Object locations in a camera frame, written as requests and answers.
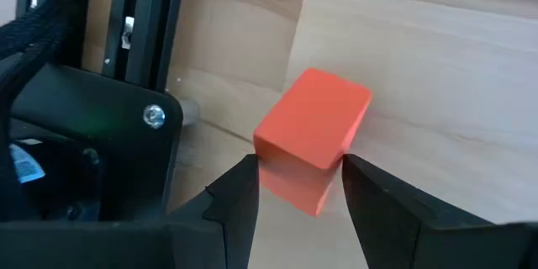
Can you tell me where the red cuboid block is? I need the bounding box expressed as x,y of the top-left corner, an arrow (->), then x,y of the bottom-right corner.
252,66 -> 373,218

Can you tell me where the black braided cable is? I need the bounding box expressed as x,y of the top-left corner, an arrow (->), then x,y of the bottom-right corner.
0,0 -> 75,106

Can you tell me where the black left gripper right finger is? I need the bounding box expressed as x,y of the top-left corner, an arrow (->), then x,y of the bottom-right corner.
341,153 -> 538,269

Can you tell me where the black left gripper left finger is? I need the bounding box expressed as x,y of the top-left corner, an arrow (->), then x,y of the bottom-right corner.
0,153 -> 261,269

